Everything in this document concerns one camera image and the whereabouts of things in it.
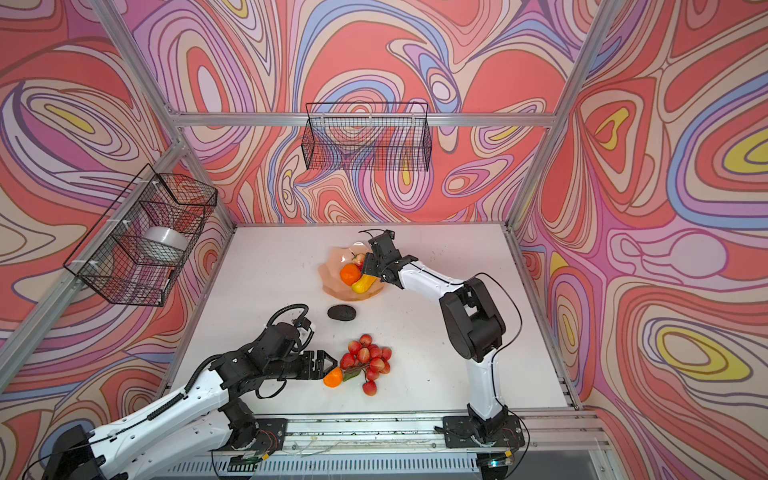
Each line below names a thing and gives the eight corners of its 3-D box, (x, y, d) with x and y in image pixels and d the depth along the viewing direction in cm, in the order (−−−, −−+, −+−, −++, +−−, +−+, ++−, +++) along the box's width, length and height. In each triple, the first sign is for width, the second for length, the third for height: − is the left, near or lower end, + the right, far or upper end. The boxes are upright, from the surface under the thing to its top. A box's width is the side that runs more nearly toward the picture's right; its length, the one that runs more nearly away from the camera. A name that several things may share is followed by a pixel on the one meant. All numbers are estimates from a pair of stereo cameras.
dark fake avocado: (328, 320, 95) (326, 315, 92) (329, 309, 97) (328, 304, 95) (355, 320, 95) (355, 315, 92) (356, 309, 97) (355, 304, 95)
